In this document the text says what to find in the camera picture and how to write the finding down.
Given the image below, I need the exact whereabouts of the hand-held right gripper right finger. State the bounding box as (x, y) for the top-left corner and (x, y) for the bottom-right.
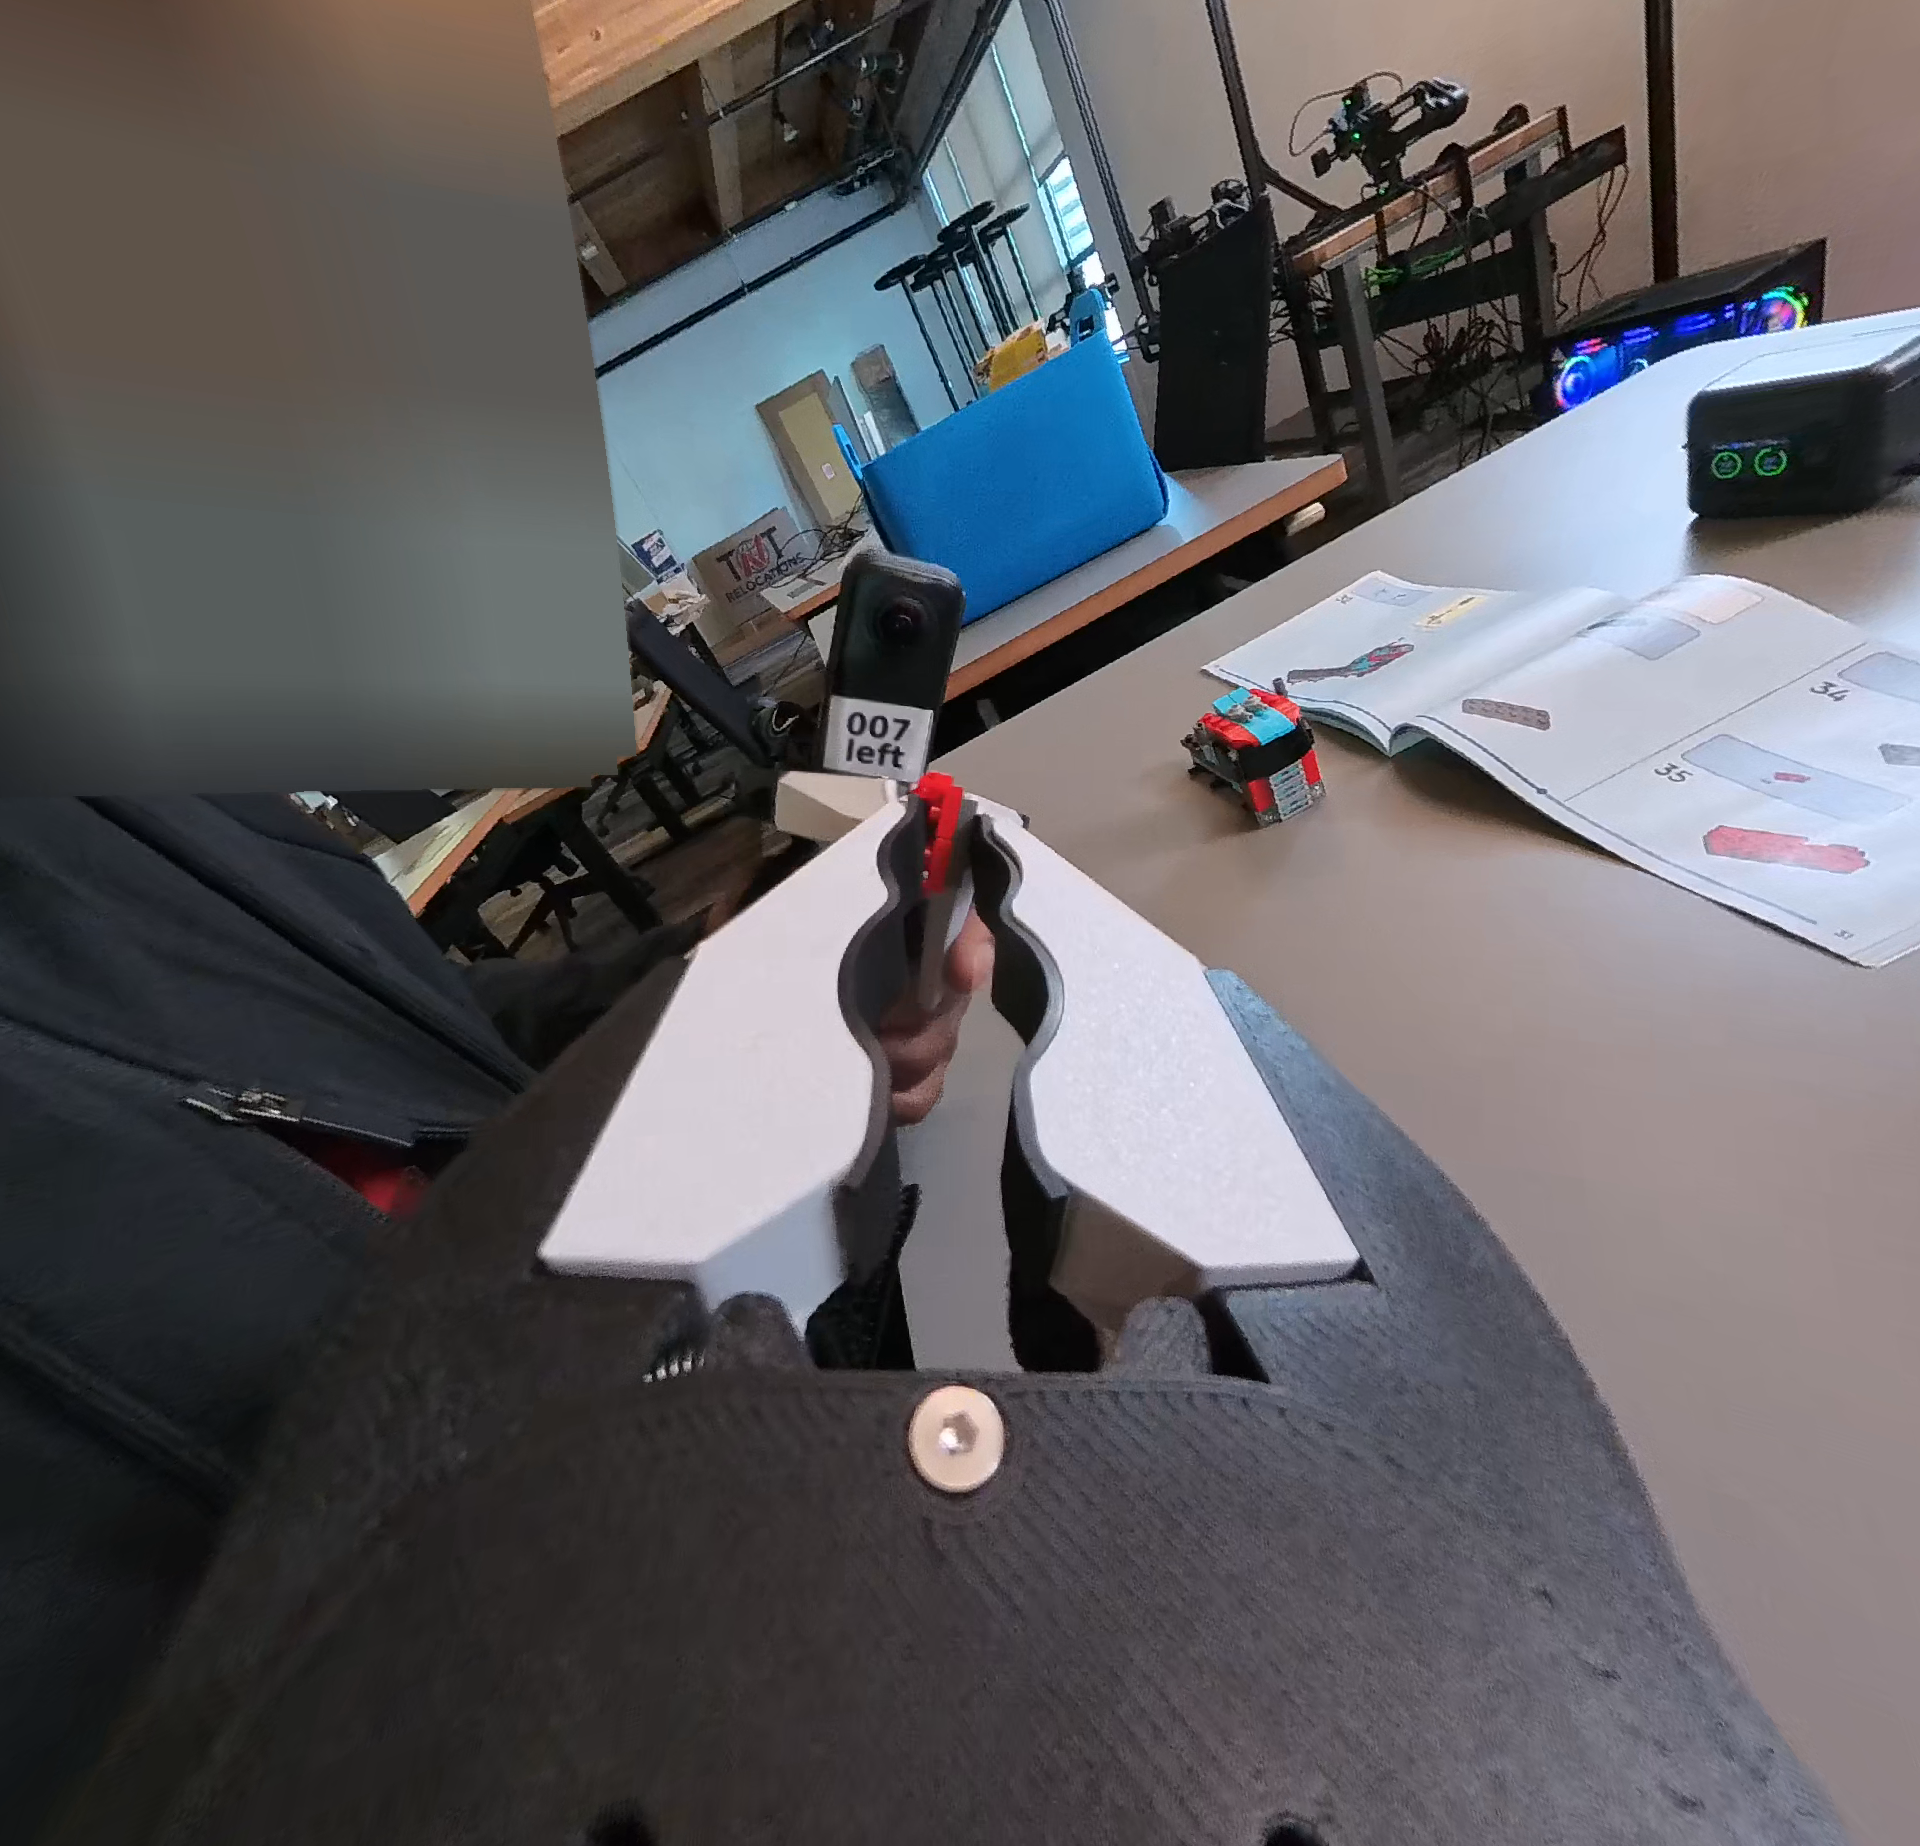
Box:
(959, 811), (1364, 1339)

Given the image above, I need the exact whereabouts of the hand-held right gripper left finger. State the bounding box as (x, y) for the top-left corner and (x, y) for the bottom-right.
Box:
(538, 801), (919, 1323)

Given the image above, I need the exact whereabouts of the red and grey brick assembly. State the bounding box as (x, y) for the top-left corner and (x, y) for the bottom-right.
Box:
(903, 769), (976, 1007)

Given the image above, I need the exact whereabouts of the red and teal brick model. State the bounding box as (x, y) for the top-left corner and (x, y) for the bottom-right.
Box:
(1183, 684), (1328, 832)

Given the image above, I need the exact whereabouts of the brick instruction booklet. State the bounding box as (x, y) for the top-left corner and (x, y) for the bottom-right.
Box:
(1199, 569), (1920, 969)

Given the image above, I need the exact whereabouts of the grey desk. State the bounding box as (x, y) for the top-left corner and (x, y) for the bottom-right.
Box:
(884, 310), (1920, 1846)

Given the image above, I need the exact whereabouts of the white desk with wooden edge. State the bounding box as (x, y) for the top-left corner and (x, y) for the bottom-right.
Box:
(780, 450), (1350, 708)

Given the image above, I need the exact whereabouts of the wooden standing desk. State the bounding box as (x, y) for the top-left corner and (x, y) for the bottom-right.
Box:
(1282, 105), (1628, 512)

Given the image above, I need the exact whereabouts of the person's left hand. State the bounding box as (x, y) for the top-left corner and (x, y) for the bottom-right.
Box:
(877, 909), (999, 1129)

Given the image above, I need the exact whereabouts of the printed cardboard box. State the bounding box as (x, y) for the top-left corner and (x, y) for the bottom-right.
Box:
(689, 510), (842, 622)

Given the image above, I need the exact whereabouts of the blue fabric storage bin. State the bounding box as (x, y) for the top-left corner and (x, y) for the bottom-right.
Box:
(855, 328), (1171, 631)

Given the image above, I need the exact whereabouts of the black office chair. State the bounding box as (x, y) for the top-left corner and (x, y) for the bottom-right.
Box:
(620, 600), (804, 789)

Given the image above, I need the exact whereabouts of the framed brown board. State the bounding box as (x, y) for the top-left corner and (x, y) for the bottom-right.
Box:
(757, 374), (842, 527)

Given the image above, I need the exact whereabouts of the group of black bar stools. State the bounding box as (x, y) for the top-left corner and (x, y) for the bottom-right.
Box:
(877, 203), (1036, 408)

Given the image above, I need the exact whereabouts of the red graphic shirt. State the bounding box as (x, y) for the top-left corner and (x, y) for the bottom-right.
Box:
(305, 1132), (436, 1221)

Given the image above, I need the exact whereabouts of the black mesh chair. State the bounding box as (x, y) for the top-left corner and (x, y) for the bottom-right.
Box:
(1142, 196), (1278, 476)

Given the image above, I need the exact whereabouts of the person's dark jacket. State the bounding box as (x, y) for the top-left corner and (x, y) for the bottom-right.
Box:
(0, 789), (707, 1846)

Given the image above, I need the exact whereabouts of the computer tower with coloured lights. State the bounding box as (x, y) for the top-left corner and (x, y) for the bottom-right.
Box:
(1544, 238), (1830, 417)

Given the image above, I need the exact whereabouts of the black power station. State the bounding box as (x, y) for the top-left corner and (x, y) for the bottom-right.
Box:
(1684, 349), (1920, 522)

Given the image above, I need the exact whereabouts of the black metal stand pole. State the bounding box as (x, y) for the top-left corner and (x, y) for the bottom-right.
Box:
(1638, 0), (1680, 287)

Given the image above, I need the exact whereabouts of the black camera rig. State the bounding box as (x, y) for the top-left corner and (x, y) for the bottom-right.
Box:
(1289, 73), (1472, 183)

